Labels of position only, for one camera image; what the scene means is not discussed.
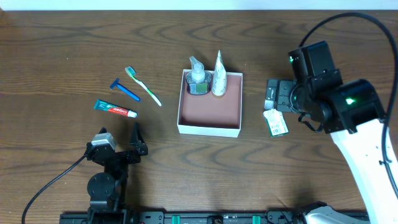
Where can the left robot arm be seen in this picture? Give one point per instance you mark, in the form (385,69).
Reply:
(107,189)

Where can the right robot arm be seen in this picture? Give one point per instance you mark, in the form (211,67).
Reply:
(352,114)

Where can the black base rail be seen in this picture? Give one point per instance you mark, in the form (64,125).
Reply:
(270,217)

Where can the clear pump soap bottle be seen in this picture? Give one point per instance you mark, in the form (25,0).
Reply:
(198,80)

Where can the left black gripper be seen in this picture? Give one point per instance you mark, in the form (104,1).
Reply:
(119,155)

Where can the white lotion tube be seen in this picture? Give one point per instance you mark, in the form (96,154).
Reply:
(219,84)

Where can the green white small packet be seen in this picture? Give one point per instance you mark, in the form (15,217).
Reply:
(275,122)

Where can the Colgate toothpaste tube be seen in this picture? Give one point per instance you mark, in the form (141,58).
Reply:
(109,107)

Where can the blue disposable razor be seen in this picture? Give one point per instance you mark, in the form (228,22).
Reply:
(122,88)

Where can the white open cardboard box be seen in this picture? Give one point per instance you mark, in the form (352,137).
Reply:
(211,116)

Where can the green white toothbrush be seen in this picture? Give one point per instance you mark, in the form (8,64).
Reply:
(132,73)

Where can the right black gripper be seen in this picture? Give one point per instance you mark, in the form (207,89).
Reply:
(280,95)

